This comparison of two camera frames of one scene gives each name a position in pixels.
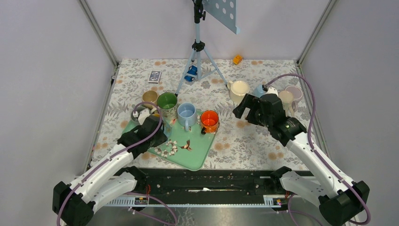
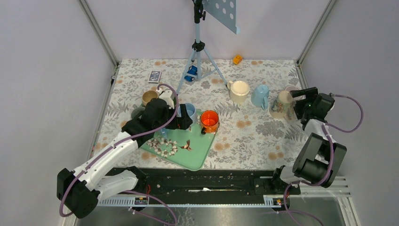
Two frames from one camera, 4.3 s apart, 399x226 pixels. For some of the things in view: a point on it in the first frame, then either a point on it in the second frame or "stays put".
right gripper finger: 250,101 → 309,92
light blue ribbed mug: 187,115 stays put
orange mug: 209,119 stays put
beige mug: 149,96 stays put
